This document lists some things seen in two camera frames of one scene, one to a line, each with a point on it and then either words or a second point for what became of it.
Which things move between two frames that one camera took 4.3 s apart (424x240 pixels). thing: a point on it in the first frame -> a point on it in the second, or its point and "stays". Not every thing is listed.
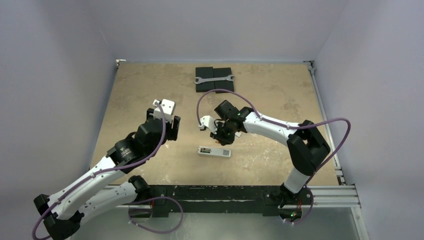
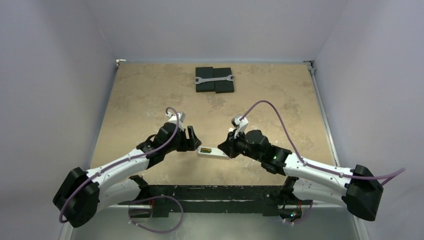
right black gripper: x=224 y=133 -> x=232 y=144
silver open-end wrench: x=200 y=80 stays
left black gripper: x=172 y=128 -> x=189 y=144
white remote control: x=209 y=151 stays
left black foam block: x=204 y=72 stays
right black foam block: x=218 y=72 stays
